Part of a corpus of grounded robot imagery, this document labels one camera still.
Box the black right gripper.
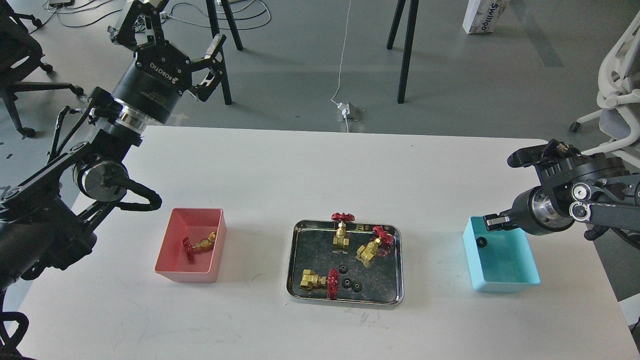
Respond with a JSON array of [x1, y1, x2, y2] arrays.
[[482, 186, 575, 236]]

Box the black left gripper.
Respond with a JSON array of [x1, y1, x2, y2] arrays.
[[107, 0, 226, 125]]

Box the brass valve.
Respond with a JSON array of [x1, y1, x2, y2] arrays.
[[331, 212, 355, 253], [182, 231, 217, 263], [355, 225, 395, 268], [299, 268, 339, 300]]

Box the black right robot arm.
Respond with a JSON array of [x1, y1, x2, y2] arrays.
[[483, 139, 640, 248]]

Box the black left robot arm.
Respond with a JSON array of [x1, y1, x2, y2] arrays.
[[1, 0, 233, 297]]

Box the light blue plastic box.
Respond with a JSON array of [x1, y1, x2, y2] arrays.
[[462, 216, 541, 293]]

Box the pink plastic box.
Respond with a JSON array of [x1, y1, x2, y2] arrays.
[[154, 207, 226, 283]]

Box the white cardboard box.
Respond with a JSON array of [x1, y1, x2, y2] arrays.
[[462, 0, 510, 35]]

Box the black stand leg far left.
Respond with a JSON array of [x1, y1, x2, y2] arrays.
[[220, 0, 244, 51]]

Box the shiny metal tray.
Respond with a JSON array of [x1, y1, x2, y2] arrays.
[[286, 219, 404, 306]]

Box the black office chair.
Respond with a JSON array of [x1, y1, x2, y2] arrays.
[[0, 0, 84, 138]]

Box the floor power socket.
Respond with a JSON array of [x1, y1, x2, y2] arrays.
[[336, 102, 362, 122]]

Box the black stand leg far right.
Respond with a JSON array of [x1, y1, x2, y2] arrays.
[[385, 0, 406, 50]]

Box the tangled floor cables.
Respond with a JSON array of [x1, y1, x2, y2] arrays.
[[42, 0, 272, 36]]

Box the white power cable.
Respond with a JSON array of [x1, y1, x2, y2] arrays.
[[330, 0, 353, 133]]

